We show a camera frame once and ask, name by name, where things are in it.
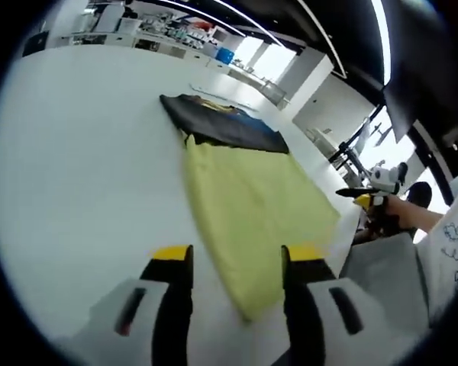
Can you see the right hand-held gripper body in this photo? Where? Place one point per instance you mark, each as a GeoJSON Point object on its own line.
{"type": "Point", "coordinates": [387, 177]}

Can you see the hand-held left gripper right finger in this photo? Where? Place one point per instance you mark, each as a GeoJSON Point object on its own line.
{"type": "Point", "coordinates": [305, 289]}

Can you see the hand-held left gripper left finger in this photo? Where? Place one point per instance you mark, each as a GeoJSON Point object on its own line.
{"type": "Point", "coordinates": [171, 289]}

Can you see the yellow blue grey garment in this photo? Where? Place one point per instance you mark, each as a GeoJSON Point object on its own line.
{"type": "Point", "coordinates": [252, 213]}

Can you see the person's right hand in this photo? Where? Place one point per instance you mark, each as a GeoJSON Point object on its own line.
{"type": "Point", "coordinates": [391, 213]}

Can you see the black stand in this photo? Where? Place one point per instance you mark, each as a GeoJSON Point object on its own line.
{"type": "Point", "coordinates": [351, 152]}

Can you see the person's grey trousers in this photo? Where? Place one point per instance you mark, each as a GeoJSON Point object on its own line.
{"type": "Point", "coordinates": [385, 274]}

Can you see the person's white printed shirt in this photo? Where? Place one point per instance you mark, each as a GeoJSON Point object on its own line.
{"type": "Point", "coordinates": [450, 244]}

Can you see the blue bin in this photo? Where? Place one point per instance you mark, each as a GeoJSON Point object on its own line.
{"type": "Point", "coordinates": [224, 55]}

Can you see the black box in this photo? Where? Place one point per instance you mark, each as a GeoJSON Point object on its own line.
{"type": "Point", "coordinates": [35, 44]}

